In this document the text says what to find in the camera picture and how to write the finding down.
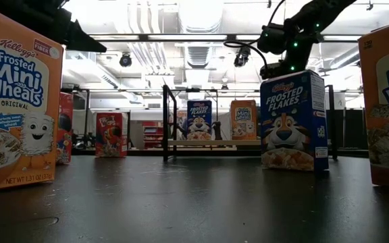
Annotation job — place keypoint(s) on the red Froot Loops cereal box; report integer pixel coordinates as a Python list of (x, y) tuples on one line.
[(65, 135), (110, 135)]

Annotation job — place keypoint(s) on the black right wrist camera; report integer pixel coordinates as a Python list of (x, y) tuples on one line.
[(269, 71)]

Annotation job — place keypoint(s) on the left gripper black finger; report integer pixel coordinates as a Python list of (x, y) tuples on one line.
[(83, 40)]

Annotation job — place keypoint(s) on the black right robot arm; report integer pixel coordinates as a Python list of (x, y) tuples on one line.
[(309, 17)]

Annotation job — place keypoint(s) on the white background cover cloth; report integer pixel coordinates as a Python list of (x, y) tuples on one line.
[(226, 125)]

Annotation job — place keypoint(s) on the grey ceiling duct pipe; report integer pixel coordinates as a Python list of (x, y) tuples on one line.
[(346, 57)]

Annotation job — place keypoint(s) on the blue Frosted Flakes cereal box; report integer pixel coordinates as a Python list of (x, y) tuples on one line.
[(292, 128), (199, 121)]

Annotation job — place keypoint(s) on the black metal shelf frame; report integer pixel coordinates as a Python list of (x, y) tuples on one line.
[(165, 128)]

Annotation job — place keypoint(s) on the grey background cover cloth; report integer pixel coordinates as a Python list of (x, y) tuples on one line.
[(79, 121)]

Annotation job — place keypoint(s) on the small black background device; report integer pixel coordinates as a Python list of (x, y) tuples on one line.
[(217, 130)]

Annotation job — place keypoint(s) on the black background metal stand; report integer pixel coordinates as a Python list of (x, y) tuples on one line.
[(87, 118)]

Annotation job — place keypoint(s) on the black ceiling-hung camera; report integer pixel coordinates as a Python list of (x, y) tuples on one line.
[(241, 55), (125, 60)]

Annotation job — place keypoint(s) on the black background partition panel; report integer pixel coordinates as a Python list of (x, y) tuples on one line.
[(353, 128)]

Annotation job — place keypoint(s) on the black background robot equipment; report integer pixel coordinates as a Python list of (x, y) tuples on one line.
[(83, 140)]

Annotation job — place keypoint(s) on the black overhead frame bar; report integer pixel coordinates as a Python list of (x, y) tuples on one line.
[(167, 37)]

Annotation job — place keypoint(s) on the ceiling air vent grille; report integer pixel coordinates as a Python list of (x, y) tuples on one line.
[(198, 55)]

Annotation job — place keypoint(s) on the red background storage rack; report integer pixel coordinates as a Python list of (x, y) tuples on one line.
[(152, 130)]

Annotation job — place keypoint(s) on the light wooden shelf board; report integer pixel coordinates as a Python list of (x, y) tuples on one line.
[(214, 142)]

